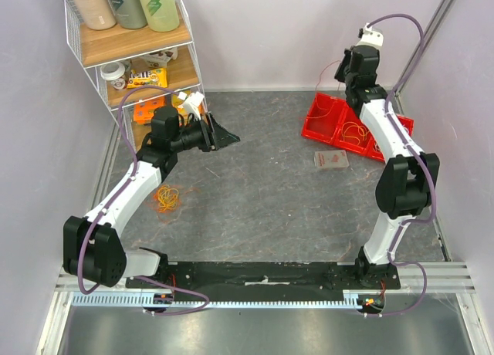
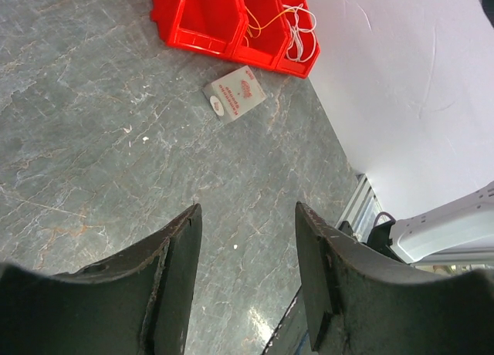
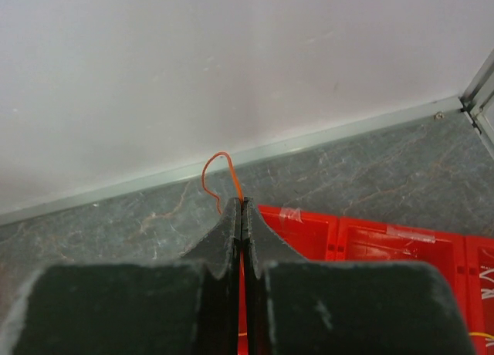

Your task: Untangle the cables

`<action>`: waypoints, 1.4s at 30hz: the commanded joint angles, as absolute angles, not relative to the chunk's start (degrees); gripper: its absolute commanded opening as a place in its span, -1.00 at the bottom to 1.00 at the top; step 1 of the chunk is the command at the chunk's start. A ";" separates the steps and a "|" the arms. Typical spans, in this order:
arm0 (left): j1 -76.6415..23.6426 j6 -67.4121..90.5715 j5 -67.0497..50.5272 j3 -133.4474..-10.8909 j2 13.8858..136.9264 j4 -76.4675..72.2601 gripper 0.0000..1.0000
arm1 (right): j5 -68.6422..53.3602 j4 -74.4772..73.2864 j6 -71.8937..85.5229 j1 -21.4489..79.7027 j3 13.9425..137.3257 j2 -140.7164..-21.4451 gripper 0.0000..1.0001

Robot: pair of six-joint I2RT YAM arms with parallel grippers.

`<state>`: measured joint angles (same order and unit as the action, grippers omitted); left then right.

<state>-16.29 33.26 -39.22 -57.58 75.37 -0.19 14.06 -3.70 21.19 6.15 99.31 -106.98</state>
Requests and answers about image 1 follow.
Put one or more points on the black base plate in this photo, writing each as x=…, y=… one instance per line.
x=274, y=280

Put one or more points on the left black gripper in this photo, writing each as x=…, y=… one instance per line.
x=217, y=136

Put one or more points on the white wire wooden shelf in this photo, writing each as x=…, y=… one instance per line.
x=94, y=49

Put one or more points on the slotted cable duct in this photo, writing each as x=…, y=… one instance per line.
x=162, y=300

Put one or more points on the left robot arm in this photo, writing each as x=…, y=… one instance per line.
x=92, y=249

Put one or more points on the paper coffee cup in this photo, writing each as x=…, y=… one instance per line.
x=115, y=73

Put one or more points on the right orange snack boxes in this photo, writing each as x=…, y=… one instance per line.
x=175, y=105

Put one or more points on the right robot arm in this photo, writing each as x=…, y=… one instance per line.
x=407, y=184

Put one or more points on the aluminium corner post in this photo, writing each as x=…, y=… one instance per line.
x=429, y=33

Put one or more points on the yellow candy bag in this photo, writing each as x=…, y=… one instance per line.
x=154, y=77

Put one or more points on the grey sponge packet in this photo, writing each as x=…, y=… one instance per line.
x=331, y=160

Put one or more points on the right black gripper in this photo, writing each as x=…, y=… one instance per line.
x=343, y=70

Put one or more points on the white snack package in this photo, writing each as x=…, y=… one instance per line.
x=160, y=58

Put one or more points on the grey-green bottle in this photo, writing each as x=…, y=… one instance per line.
x=129, y=13

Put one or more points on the beige bottle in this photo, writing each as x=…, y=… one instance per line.
x=96, y=14

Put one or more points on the light green bottle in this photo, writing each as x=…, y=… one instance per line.
x=161, y=15

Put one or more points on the red three-compartment bin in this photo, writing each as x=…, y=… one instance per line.
x=339, y=125

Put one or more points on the left orange snack box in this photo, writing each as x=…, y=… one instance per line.
x=144, y=111

